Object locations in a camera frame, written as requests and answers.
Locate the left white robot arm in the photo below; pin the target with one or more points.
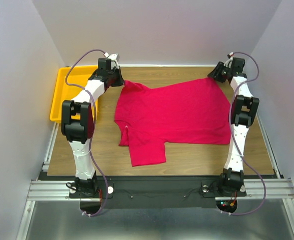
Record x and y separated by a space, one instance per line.
77 122

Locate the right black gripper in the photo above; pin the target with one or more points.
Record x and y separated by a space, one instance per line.
215 73

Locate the aluminium frame rail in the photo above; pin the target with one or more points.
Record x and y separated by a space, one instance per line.
44 213

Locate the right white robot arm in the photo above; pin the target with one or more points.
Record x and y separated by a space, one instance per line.
241 116

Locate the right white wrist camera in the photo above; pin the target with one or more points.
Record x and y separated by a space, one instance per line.
228 62

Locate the yellow plastic tray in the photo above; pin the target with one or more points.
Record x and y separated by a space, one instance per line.
79 75

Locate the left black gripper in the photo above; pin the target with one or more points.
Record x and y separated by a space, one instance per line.
121 81

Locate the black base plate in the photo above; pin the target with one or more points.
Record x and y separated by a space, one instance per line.
154 192

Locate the red t shirt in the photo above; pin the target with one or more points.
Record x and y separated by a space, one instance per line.
191 112

